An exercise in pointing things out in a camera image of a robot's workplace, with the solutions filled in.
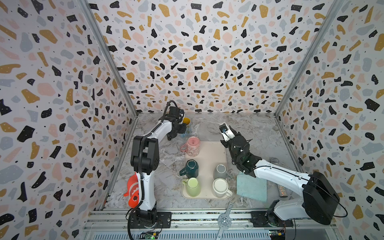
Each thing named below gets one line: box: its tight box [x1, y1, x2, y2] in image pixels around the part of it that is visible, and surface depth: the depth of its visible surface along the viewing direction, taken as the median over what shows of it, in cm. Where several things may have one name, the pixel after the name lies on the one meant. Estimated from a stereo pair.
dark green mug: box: [179, 159, 199, 178], surface depth 84 cm
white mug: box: [212, 178, 233, 198], surface depth 80 cm
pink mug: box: [180, 136, 201, 157], surface depth 93 cm
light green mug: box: [182, 177, 201, 198], surface depth 80 cm
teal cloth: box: [236, 173, 268, 203], surface depth 84 cm
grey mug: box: [213, 163, 232, 180], surface depth 83 cm
